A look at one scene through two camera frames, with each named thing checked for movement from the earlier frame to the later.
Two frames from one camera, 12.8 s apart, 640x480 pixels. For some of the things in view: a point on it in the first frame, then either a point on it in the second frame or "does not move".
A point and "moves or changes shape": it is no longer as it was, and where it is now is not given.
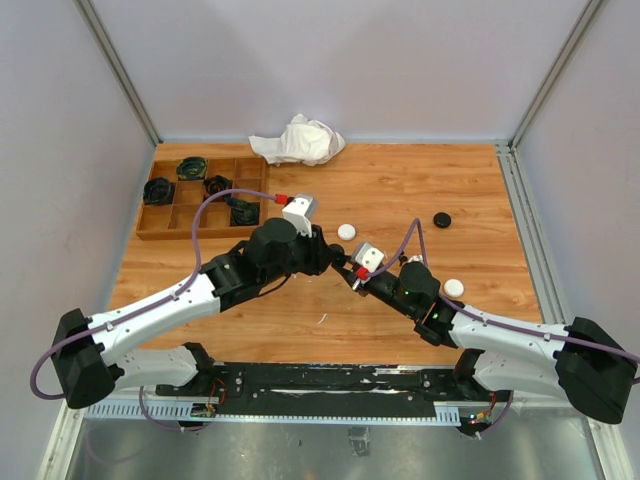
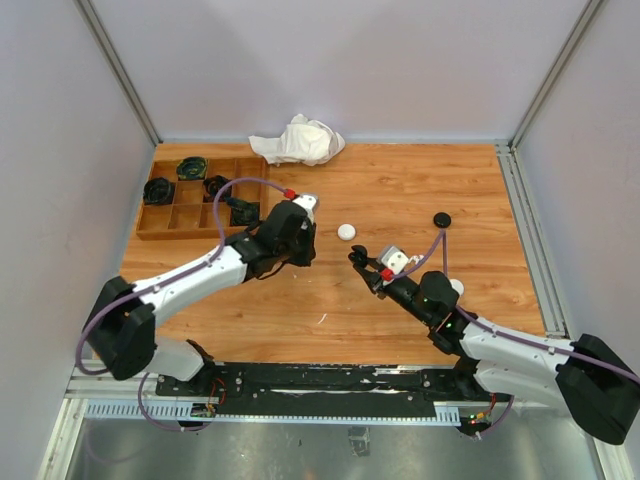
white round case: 346,232 does not move
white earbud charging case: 454,288 does not move
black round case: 338,247 moves or changes shape
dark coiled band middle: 215,185 does not move
